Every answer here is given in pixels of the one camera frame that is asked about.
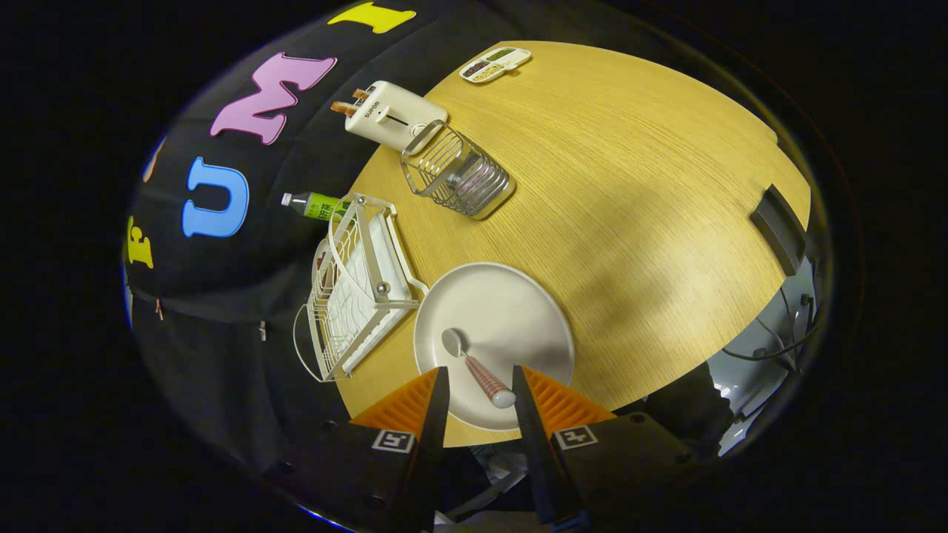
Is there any cream toaster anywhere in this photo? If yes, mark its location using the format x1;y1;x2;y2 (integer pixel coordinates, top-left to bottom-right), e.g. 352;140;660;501
331;80;428;156

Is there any spoon with striped handle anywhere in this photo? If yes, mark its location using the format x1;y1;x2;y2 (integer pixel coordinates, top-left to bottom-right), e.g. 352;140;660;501
441;328;517;409

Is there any dark grey block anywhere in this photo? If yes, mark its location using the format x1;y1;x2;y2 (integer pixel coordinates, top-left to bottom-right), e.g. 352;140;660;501
750;184;808;277

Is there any white wire dish rack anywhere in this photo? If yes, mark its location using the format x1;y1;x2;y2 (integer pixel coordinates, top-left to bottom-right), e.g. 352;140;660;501
293;192;430;383

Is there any white plate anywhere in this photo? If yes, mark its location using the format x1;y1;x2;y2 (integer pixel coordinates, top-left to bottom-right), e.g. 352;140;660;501
413;262;575;432

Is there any metal wire basket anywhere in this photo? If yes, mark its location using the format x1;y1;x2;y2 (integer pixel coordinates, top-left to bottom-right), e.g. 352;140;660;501
400;120;517;221

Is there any black cable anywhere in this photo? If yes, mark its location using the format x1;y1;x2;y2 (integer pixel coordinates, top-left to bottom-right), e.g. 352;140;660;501
720;292;823;363

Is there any white divided seasoning tray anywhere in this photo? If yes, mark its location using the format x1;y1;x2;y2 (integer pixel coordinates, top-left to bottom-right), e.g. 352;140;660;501
458;46;533;84

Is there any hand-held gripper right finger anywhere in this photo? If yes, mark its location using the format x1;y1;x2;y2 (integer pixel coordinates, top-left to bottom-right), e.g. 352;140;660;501
513;364;697;526

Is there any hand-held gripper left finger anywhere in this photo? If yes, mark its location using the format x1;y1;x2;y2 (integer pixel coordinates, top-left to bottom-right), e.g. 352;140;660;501
278;366;450;533

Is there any green label plastic bottle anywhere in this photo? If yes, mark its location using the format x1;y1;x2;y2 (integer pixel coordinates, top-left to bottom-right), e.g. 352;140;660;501
281;191;353;221

